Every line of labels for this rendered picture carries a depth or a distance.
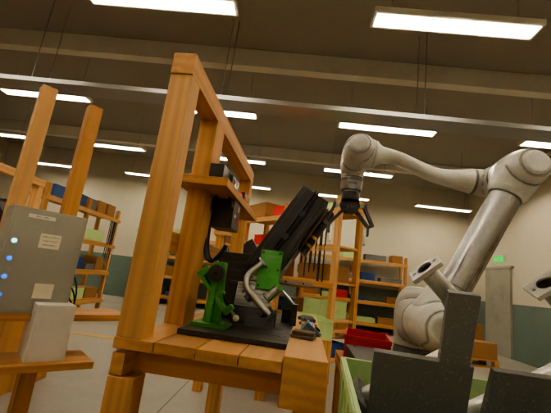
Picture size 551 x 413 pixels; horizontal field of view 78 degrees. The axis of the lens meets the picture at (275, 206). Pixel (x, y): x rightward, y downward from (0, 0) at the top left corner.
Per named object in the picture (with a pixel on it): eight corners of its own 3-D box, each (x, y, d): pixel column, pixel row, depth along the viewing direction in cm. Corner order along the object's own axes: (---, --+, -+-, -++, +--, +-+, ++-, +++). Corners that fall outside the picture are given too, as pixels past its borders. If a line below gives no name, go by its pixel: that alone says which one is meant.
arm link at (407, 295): (430, 345, 136) (431, 289, 140) (447, 355, 118) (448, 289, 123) (388, 339, 138) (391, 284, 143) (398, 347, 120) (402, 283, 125)
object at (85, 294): (101, 310, 743) (123, 208, 790) (12, 324, 504) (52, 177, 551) (77, 306, 746) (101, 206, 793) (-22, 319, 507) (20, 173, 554)
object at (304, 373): (313, 338, 247) (316, 315, 250) (324, 416, 101) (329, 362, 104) (294, 334, 248) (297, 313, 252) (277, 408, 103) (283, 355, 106)
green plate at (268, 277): (278, 295, 177) (284, 256, 186) (277, 291, 170) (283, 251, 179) (256, 292, 178) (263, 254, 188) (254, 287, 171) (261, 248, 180)
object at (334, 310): (321, 385, 394) (339, 187, 443) (221, 341, 573) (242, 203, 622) (352, 382, 426) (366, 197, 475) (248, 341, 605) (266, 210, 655)
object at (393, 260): (404, 337, 948) (408, 256, 995) (291, 322, 967) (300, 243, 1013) (398, 334, 1001) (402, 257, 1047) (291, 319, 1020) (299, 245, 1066)
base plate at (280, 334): (295, 319, 232) (296, 315, 232) (286, 350, 125) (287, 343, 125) (235, 310, 236) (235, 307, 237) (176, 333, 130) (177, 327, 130)
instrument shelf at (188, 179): (256, 221, 239) (257, 215, 240) (226, 186, 151) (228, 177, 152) (221, 217, 242) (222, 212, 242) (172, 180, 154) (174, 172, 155)
